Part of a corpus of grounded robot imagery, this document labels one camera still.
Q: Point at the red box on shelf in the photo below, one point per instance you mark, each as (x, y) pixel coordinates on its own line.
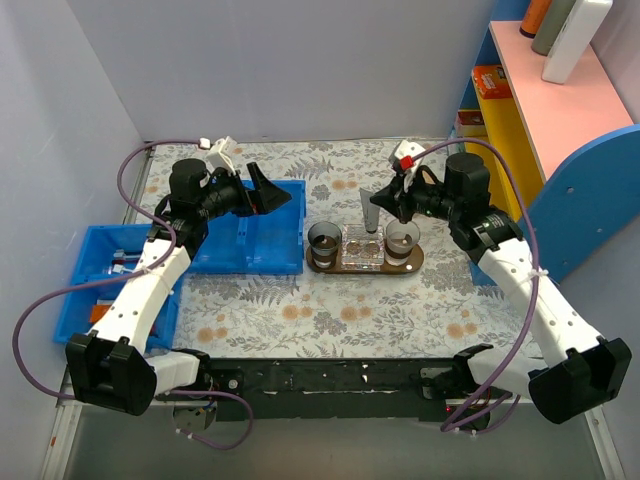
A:
(470, 123)

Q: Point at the oval wooden tray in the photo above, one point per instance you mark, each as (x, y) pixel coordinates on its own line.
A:
(412, 265)

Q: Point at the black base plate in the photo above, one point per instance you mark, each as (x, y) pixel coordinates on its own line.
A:
(343, 388)

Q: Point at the clear acrylic holder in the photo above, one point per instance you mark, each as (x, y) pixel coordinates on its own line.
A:
(361, 251)

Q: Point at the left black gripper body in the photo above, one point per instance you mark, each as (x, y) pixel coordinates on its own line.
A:
(251, 193)

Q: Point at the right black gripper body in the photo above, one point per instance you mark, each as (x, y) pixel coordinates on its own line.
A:
(401, 198)

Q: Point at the blue double bin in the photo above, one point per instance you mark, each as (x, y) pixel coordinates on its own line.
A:
(269, 244)

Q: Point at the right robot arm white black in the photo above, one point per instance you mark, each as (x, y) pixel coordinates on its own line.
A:
(558, 361)

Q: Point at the aluminium rail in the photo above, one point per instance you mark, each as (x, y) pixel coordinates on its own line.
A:
(300, 435)

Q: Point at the white toothpaste tube black cap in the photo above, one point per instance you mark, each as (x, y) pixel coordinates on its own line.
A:
(371, 212)

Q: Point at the colourful shelf unit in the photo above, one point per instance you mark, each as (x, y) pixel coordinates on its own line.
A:
(573, 148)

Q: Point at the black toothbrush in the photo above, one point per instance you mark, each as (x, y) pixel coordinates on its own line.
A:
(126, 255)

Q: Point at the white toothbrush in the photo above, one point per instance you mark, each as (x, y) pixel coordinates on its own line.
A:
(119, 269)

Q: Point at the orange snack box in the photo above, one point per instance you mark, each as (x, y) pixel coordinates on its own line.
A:
(491, 82)

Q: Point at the grey bottle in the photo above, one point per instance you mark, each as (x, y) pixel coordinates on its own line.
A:
(551, 26)

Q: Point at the orange toothpaste tube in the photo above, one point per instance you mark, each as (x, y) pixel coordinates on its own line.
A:
(98, 312)

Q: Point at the clear glass cup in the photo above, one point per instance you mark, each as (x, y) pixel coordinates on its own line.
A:
(400, 239)

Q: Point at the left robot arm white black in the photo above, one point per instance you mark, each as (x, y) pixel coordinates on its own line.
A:
(107, 365)

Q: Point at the orange bottle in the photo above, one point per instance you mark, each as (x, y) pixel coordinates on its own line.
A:
(534, 16)

